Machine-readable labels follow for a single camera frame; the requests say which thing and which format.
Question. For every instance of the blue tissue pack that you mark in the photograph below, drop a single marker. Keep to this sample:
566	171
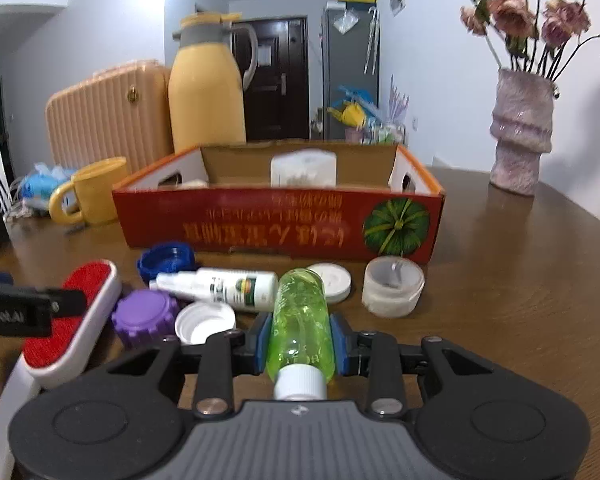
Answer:
40	187

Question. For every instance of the green clear bottle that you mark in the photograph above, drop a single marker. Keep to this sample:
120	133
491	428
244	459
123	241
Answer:
300	320

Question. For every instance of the red cardboard box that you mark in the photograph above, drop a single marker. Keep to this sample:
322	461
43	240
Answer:
280	230

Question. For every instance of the white lid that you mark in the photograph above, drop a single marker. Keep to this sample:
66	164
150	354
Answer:
337	282

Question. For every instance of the grey refrigerator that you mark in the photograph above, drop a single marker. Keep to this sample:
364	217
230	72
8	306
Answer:
347	60

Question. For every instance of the translucent jar cap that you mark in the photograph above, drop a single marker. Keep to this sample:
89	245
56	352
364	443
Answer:
392	287

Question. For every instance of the blue bottle cap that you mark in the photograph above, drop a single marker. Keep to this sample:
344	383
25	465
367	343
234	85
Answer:
165	260

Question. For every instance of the white open cap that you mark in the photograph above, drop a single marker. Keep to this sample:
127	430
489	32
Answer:
205	322

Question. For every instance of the purple feather decoration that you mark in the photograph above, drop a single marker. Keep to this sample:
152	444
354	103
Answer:
397	100

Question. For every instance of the metal storage trolley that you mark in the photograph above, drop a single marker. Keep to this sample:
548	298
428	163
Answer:
385	132

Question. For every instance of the yellow mug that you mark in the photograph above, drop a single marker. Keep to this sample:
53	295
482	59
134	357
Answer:
102	192

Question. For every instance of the pink bucket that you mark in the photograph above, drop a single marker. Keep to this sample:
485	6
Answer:
352	134

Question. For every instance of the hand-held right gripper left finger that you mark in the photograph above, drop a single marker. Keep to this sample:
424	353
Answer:
261	342

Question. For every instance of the hanging folded umbrellas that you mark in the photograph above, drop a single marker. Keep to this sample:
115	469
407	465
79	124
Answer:
372	40

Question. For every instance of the translucent cotton swab box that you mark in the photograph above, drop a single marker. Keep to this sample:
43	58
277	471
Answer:
302	170

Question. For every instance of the pink ceramic vase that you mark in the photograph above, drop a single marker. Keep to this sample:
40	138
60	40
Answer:
522	135

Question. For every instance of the purple ridged cap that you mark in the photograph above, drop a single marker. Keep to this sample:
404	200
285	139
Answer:
142	317

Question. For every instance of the dried pink roses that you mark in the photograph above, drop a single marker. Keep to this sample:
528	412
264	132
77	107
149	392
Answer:
512	15

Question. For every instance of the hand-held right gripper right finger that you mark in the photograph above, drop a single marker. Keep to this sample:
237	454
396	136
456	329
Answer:
339	344

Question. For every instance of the clear plastic bag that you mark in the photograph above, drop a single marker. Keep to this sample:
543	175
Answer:
344	21

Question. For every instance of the yellow thermos jug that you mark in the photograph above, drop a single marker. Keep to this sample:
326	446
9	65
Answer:
205	100

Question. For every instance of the white wall outlet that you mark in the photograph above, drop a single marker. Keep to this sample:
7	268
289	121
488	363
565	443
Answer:
414	123

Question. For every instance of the white spray bottle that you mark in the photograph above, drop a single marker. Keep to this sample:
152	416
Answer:
235	287

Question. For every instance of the peach ribbed suitcase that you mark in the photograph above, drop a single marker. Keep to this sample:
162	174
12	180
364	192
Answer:
100	120

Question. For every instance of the dark brown entrance door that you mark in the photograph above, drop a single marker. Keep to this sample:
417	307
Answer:
275	90

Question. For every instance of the red white lint brush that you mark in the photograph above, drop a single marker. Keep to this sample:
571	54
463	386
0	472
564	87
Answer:
72	320

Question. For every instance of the blue yellow toy pile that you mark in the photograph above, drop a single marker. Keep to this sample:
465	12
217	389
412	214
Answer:
352	107

